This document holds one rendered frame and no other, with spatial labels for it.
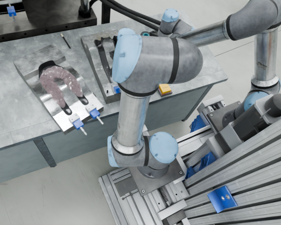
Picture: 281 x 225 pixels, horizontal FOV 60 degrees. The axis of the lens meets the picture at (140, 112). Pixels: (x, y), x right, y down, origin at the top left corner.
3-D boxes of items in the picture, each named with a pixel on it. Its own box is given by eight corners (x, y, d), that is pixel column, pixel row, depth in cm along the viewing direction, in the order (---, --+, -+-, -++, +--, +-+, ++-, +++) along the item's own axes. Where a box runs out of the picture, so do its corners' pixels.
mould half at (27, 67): (103, 110, 143) (104, 101, 134) (64, 135, 133) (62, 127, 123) (56, 54, 156) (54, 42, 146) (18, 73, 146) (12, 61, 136)
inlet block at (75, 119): (90, 134, 132) (90, 130, 128) (82, 139, 130) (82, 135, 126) (76, 116, 136) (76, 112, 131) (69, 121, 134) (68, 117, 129)
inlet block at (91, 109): (106, 123, 137) (106, 119, 132) (99, 128, 135) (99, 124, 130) (92, 106, 140) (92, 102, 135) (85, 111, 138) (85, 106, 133)
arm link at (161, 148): (173, 169, 99) (183, 160, 87) (140, 170, 96) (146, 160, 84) (169, 141, 104) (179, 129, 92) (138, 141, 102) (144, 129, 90)
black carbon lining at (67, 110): (90, 103, 139) (90, 97, 133) (67, 117, 133) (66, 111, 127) (57, 63, 147) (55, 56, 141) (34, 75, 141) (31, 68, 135)
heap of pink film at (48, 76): (86, 94, 140) (86, 87, 133) (59, 110, 133) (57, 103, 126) (61, 64, 146) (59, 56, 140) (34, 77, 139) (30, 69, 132)
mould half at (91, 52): (145, 93, 154) (149, 81, 142) (106, 104, 145) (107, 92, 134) (117, 35, 172) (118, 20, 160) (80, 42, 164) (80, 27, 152)
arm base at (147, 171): (175, 170, 109) (181, 164, 100) (145, 185, 104) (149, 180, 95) (159, 141, 114) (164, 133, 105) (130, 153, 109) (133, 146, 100)
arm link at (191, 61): (225, 38, 57) (168, 49, 105) (180, 35, 55) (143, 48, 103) (220, 87, 60) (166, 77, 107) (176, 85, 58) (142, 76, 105)
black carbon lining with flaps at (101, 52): (134, 81, 148) (136, 72, 140) (109, 88, 143) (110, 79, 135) (114, 39, 161) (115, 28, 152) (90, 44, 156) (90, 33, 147)
